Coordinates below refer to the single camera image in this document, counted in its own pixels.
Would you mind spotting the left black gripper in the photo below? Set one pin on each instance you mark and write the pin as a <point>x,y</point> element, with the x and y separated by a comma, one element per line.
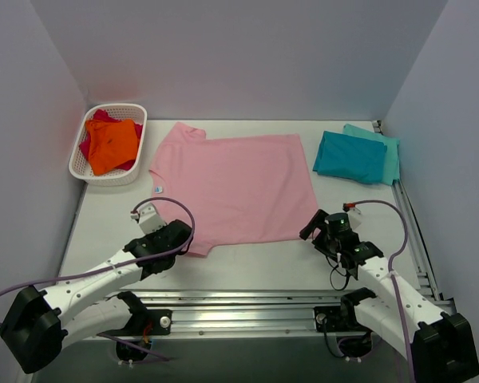
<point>180,232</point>

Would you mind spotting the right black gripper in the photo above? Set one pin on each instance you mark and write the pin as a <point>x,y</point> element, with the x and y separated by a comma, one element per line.
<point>319,230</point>

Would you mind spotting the pink t-shirt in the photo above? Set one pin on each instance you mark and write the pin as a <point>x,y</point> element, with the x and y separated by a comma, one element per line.
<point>254,189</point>

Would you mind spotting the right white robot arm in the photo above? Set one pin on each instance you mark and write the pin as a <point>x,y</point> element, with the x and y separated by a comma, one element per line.
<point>439,347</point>

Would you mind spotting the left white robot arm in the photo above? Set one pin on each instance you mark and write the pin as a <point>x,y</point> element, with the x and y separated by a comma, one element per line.
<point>41,323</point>

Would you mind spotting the folded teal t-shirt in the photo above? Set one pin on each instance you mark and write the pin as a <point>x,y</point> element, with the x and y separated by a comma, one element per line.
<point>349,157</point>

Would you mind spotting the folded light green t-shirt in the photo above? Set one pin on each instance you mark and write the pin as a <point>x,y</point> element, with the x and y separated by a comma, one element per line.
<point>392,163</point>

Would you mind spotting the orange t-shirt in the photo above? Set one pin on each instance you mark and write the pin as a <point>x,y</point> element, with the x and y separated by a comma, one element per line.
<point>111,144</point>

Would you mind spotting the white perforated plastic basket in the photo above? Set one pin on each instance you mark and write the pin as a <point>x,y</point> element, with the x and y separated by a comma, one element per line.
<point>81,169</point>

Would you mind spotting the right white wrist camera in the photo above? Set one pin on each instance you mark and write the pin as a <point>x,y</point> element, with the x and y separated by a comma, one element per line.
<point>354,215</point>

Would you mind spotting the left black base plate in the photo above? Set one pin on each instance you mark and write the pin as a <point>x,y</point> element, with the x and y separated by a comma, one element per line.
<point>147,323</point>

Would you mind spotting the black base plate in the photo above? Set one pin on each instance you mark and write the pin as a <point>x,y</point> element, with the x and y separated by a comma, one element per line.
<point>336,319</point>
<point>147,323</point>

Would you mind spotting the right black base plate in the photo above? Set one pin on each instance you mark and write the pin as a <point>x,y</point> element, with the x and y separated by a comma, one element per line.
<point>336,319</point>

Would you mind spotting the aluminium rail frame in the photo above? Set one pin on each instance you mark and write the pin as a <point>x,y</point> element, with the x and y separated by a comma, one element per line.
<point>266,289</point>

